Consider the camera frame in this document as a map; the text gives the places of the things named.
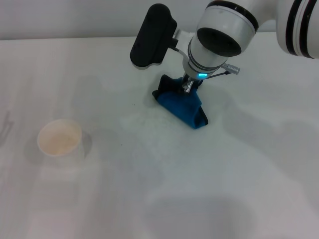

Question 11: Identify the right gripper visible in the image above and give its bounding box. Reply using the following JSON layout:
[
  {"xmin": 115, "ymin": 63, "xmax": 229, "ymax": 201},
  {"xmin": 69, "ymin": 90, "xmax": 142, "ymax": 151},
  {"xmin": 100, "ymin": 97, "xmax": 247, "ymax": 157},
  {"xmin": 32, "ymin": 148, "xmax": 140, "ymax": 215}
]
[{"xmin": 180, "ymin": 74, "xmax": 200, "ymax": 95}]

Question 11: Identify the blue rag with black trim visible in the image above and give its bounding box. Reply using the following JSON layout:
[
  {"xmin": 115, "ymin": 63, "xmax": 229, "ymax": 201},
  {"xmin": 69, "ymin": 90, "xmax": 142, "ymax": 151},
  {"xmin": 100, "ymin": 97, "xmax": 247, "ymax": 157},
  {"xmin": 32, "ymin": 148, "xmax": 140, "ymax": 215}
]
[{"xmin": 152, "ymin": 74, "xmax": 209, "ymax": 130}]

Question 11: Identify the white paper cup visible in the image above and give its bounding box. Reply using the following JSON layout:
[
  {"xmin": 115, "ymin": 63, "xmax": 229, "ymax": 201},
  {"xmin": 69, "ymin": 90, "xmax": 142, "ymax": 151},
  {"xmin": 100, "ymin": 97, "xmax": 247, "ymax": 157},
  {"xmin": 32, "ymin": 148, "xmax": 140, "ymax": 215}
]
[{"xmin": 37, "ymin": 119, "xmax": 87, "ymax": 165}]

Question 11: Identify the thin black cable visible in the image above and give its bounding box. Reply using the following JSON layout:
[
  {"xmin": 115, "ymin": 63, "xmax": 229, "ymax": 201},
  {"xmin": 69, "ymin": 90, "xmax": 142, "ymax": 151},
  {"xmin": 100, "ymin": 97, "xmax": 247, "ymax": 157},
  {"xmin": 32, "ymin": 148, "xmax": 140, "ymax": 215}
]
[{"xmin": 206, "ymin": 71, "xmax": 230, "ymax": 80}]

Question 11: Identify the silver cable connector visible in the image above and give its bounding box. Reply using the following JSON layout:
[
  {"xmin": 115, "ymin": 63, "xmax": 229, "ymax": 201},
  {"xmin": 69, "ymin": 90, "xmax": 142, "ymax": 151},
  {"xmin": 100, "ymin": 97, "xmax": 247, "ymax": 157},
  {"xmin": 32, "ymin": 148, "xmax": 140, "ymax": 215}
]
[{"xmin": 222, "ymin": 63, "xmax": 242, "ymax": 75}]

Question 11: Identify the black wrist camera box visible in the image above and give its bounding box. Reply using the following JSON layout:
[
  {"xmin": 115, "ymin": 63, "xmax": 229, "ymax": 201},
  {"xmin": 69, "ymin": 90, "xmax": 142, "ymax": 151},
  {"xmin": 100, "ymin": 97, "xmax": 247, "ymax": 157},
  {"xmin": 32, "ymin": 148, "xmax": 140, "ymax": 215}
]
[{"xmin": 130, "ymin": 3, "xmax": 192, "ymax": 69}]

